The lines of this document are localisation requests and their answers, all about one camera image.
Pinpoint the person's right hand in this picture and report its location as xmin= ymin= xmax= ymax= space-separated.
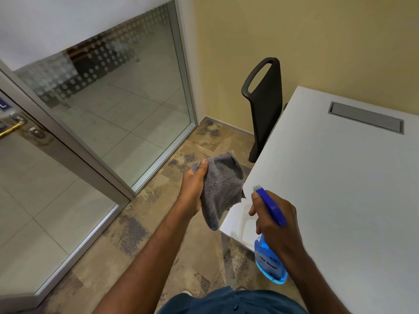
xmin=249 ymin=191 xmax=306 ymax=259

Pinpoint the person's left hand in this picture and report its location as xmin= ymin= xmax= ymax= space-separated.
xmin=178 ymin=159 xmax=209 ymax=218

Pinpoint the grey microfibre cloth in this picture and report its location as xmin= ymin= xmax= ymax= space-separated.
xmin=192 ymin=151 xmax=246 ymax=231

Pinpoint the blue spray bottle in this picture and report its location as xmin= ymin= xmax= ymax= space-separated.
xmin=253 ymin=184 xmax=288 ymax=285

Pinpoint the person's right forearm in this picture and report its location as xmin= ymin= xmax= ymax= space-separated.
xmin=284 ymin=247 xmax=353 ymax=314

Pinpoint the person's left forearm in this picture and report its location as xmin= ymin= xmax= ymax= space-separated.
xmin=93 ymin=197 xmax=194 ymax=314

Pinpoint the black office chair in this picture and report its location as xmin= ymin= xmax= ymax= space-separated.
xmin=241 ymin=57 xmax=284 ymax=163

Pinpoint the glass partition panel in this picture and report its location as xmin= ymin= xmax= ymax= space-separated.
xmin=13 ymin=0 xmax=198 ymax=193

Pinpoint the white table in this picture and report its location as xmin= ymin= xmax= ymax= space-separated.
xmin=219 ymin=86 xmax=419 ymax=314

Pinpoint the person's blue shirt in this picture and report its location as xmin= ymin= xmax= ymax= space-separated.
xmin=166 ymin=286 xmax=310 ymax=314

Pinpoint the glass door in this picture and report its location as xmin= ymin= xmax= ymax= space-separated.
xmin=0 ymin=60 xmax=136 ymax=311

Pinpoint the grey cable tray lid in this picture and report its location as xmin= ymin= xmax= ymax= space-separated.
xmin=328 ymin=101 xmax=405 ymax=135

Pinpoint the brass door handle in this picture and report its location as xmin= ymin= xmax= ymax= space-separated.
xmin=0 ymin=119 xmax=26 ymax=138

